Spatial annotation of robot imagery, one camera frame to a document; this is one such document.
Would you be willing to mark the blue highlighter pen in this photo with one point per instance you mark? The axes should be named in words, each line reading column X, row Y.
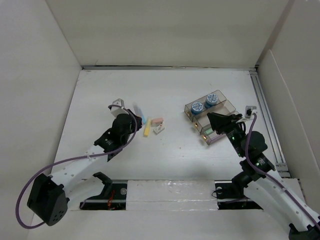
column 139, row 112

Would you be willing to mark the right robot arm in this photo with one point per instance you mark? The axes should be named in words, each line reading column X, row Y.
column 260, row 182

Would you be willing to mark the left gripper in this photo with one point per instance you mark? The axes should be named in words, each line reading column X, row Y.
column 138, row 121

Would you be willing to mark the blue round jar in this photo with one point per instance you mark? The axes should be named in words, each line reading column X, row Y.
column 211, row 100
column 196, row 107

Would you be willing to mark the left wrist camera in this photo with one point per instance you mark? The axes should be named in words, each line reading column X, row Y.
column 116, row 107

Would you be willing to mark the clear three-drawer organizer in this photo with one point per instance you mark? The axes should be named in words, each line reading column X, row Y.
column 201, row 121

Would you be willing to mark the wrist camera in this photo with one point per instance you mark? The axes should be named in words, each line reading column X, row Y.
column 248, row 114
column 116, row 107

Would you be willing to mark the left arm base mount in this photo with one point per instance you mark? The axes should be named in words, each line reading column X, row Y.
column 112, row 197

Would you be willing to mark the pink mini stapler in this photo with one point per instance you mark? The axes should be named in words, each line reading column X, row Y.
column 157, row 121

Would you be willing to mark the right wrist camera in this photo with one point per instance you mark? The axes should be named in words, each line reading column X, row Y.
column 248, row 114

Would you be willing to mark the white staples box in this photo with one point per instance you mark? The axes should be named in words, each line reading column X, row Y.
column 158, row 129

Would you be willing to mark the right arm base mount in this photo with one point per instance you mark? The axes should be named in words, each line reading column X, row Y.
column 229, row 199

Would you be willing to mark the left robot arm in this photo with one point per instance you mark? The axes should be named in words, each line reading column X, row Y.
column 49, row 195

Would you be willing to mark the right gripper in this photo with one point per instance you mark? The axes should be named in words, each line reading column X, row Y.
column 218, row 120

